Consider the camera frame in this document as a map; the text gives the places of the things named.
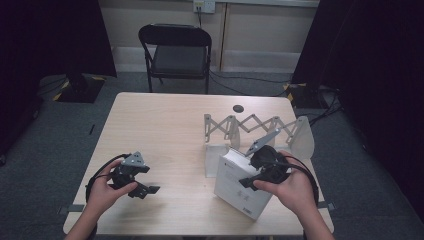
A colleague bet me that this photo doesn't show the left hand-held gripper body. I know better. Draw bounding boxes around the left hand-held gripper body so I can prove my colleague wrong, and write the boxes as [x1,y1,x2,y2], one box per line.
[110,151,152,200]

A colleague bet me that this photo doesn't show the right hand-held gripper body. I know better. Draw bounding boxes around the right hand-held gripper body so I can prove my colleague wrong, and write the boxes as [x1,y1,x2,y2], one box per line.
[244,127,292,185]

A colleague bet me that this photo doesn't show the white book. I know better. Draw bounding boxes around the white book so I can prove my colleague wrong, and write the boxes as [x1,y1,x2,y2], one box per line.
[213,147,278,222]

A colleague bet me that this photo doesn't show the white expandable book rack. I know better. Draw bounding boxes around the white expandable book rack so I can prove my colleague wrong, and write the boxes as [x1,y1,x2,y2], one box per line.
[203,113,315,179]

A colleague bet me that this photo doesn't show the person's left hand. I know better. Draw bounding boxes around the person's left hand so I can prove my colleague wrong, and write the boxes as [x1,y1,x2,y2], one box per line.
[86,159,139,218]

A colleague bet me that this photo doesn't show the person's right hand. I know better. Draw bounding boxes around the person's right hand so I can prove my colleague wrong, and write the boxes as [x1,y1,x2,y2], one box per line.
[252,149,317,219]

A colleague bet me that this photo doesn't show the black stand base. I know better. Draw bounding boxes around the black stand base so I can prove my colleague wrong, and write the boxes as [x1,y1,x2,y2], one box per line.
[283,82,336,110]
[52,73,107,104]

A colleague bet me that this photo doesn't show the black folding chair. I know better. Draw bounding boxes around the black folding chair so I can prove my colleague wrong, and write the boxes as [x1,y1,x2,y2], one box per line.
[137,23,213,95]

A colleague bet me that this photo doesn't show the dark curtain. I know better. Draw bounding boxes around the dark curtain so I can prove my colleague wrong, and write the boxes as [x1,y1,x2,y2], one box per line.
[0,0,118,158]
[291,0,424,213]

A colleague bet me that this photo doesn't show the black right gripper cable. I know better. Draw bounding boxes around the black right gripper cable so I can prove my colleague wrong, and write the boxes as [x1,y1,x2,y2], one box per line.
[282,154,320,208]

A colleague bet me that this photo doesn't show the black floor cable bundle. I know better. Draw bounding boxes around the black floor cable bundle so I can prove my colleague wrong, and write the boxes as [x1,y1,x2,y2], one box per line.
[308,87,343,128]

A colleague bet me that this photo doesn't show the white wall socket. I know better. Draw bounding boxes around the white wall socket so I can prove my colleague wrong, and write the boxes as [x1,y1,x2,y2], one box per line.
[192,0,217,15]

